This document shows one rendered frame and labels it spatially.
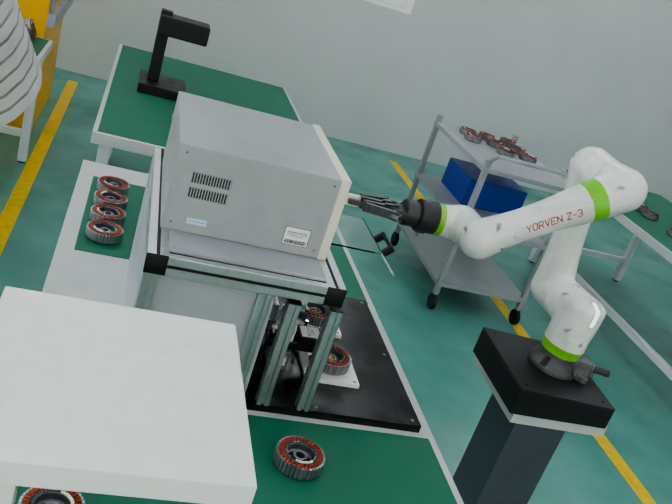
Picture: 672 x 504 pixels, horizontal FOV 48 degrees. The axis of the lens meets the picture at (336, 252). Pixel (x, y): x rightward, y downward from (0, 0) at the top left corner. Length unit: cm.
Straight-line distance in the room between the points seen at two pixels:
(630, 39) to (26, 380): 768
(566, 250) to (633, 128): 629
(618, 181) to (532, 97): 585
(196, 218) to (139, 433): 82
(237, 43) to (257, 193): 546
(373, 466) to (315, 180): 67
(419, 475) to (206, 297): 65
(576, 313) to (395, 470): 78
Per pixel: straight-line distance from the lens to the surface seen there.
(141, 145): 341
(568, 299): 234
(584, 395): 239
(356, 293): 257
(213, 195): 170
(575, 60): 809
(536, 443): 250
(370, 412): 196
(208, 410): 104
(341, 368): 201
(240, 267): 164
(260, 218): 173
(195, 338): 118
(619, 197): 216
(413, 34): 740
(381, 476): 181
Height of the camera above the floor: 182
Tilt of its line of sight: 22 degrees down
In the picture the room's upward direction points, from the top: 19 degrees clockwise
